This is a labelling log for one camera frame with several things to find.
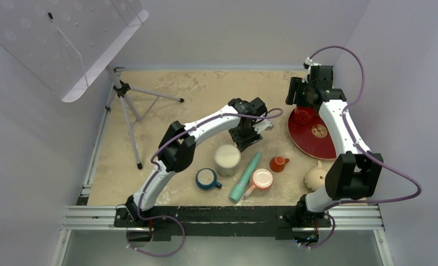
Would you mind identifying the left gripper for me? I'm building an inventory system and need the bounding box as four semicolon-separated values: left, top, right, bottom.
228;122;262;153

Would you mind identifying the red glossy mug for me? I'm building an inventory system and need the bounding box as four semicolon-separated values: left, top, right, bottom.
292;106;318;125

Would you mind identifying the large white cat mug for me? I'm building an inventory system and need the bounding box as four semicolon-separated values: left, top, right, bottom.
213;144;241;177

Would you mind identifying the blue mug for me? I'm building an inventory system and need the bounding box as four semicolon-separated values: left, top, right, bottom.
195;168;222;191

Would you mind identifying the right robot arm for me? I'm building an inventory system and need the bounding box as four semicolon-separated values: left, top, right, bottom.
286;63;383;226

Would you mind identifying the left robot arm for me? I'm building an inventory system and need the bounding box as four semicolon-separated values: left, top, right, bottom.
125;98;273;227

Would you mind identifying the pink white mug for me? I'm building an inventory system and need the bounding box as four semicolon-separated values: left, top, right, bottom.
243;168;273;198

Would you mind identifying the small orange cup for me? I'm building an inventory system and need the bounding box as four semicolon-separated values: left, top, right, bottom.
269;156;289;173

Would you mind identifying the red round tray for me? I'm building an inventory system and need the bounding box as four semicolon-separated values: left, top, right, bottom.
288;111;337;160

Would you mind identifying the teal pen tube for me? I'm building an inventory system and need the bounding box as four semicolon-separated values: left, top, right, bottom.
229;152;262;202

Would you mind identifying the cream teapot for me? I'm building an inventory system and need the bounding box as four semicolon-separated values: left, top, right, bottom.
303;160;328;192

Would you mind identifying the tripod stand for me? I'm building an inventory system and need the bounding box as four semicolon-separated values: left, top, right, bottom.
105;65;185;170

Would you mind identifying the clear acrylic panel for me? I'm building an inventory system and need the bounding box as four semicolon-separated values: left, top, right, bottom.
0;0;149;103

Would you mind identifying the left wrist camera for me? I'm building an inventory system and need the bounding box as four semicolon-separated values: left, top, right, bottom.
253;119;274;134

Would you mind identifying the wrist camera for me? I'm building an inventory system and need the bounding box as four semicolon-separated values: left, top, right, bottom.
253;119;274;134
302;57;321;83

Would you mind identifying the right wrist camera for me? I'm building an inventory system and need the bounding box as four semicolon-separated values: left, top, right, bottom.
302;57;321;83

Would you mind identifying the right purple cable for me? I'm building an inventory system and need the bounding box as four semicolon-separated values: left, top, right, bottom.
299;45;422;250

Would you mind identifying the purple cable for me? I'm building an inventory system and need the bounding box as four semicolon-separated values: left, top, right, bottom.
126;108;284;257
299;45;422;250

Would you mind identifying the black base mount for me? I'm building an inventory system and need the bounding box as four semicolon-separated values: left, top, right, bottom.
114;206;332;241

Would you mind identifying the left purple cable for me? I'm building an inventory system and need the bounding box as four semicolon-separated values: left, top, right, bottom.
126;108;284;257

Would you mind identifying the aluminium frame rail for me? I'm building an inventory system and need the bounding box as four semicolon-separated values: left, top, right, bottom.
53;70;394;265

